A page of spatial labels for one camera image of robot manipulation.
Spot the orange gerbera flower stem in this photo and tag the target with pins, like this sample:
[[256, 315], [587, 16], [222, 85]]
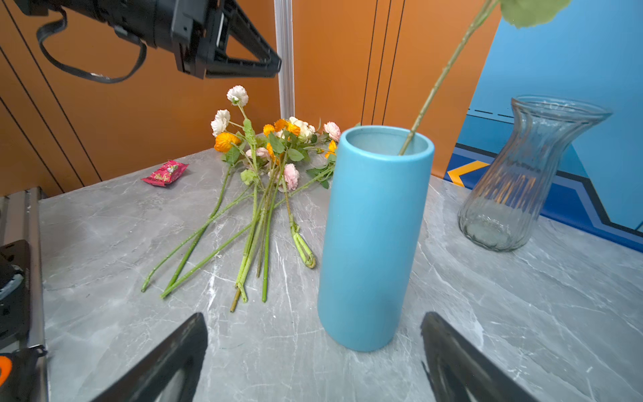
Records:
[[518, 13]]

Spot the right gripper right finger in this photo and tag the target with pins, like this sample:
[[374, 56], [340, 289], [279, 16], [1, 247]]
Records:
[[457, 371]]

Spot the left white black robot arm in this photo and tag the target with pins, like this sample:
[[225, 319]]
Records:
[[132, 21]]

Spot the pink candy wrapper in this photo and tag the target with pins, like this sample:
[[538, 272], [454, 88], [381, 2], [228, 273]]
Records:
[[169, 173]]

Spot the clear ribbed glass vase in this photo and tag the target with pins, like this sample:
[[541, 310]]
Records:
[[502, 210]]

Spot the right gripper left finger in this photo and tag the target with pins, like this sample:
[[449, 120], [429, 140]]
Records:
[[171, 372]]

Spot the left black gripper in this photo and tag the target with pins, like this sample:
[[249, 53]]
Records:
[[197, 34]]

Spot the blue ceramic cylinder vase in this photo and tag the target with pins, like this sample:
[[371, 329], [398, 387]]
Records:
[[376, 208]]

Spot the pile of artificial flowers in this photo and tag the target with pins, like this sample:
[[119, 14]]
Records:
[[267, 167]]

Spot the orange black tape measure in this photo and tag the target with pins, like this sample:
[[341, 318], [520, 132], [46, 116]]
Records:
[[18, 372]]

